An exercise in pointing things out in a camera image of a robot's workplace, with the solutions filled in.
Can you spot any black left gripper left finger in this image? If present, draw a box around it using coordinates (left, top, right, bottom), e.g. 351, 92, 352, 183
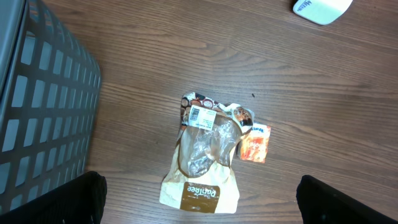
1, 171, 107, 224

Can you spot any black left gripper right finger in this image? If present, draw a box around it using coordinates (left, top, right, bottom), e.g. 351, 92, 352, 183
296, 175, 397, 224

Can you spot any orange tissue packet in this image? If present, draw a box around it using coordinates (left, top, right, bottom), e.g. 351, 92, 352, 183
238, 123, 271, 163

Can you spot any brown paper bread bag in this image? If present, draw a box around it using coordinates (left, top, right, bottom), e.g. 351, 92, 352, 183
159, 92, 254, 213

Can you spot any white barcode scanner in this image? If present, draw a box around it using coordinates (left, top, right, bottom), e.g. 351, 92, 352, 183
293, 0, 353, 26

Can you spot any grey plastic mesh basket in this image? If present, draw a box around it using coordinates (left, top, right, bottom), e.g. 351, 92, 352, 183
1, 0, 102, 213

